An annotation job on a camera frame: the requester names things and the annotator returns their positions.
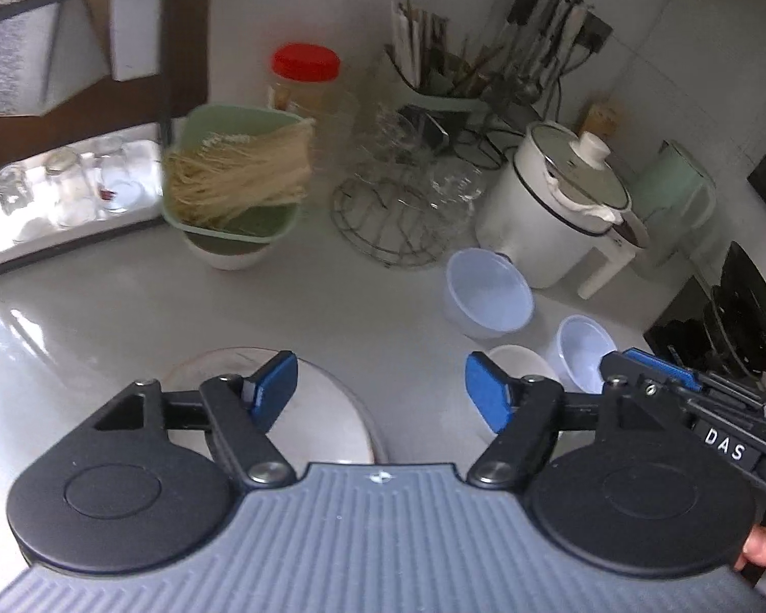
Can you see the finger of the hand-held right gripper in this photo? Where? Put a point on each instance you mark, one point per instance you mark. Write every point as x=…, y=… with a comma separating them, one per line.
x=667, y=370
x=645, y=383

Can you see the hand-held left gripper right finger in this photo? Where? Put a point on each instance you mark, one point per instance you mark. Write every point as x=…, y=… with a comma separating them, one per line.
x=488, y=389

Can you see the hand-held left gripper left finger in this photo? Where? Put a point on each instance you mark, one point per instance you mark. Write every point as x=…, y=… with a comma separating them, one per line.
x=274, y=386

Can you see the white plate grey floral print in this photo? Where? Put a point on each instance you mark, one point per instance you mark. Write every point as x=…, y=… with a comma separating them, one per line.
x=319, y=408

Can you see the small white ceramic bowl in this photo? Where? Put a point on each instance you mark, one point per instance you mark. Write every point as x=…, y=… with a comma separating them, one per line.
x=530, y=361

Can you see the pale blue plastic bowl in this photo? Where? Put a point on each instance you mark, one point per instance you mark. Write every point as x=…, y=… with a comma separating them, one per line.
x=581, y=348
x=488, y=297

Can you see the large white bowl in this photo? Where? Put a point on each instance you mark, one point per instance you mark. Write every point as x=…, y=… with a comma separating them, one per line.
x=230, y=258

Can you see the pale green appliance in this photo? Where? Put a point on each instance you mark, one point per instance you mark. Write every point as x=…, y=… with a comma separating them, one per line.
x=673, y=198

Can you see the white electric cooking pot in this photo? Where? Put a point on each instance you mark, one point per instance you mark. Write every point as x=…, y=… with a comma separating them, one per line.
x=536, y=223

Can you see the clear glass cup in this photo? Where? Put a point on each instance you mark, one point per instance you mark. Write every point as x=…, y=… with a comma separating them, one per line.
x=456, y=195

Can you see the dry noodles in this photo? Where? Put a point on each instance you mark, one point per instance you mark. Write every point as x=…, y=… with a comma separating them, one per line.
x=236, y=172

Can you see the small tan box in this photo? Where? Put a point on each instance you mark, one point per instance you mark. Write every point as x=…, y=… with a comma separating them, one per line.
x=599, y=121

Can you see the clear glass with red print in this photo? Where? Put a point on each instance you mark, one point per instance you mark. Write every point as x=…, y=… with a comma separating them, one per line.
x=121, y=175

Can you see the drinking glasses on tray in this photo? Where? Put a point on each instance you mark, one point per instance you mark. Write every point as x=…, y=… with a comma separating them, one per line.
x=137, y=159

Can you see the green plastic colander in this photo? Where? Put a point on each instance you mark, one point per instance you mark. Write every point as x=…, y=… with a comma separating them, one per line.
x=242, y=121

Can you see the clear drinking glass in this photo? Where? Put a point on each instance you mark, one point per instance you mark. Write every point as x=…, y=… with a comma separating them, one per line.
x=9, y=191
x=70, y=188

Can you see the white utensil holder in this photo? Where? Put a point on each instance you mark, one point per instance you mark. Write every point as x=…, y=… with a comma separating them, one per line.
x=447, y=102

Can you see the clear jar with red lid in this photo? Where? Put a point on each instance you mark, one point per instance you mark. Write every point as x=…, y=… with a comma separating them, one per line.
x=306, y=73

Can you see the bundle of chopsticks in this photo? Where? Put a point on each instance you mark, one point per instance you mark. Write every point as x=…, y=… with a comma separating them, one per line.
x=421, y=38

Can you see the hanging kitchen utensils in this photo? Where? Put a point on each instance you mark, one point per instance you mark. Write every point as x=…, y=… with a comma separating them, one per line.
x=536, y=32

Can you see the dark brown dish rack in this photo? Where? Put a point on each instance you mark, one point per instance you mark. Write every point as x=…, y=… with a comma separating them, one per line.
x=188, y=25

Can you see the white cutlery cup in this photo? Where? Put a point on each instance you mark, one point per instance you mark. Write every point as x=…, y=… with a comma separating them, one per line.
x=134, y=25

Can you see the grey textured cutting board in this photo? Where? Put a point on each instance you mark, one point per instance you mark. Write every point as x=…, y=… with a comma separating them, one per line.
x=13, y=57

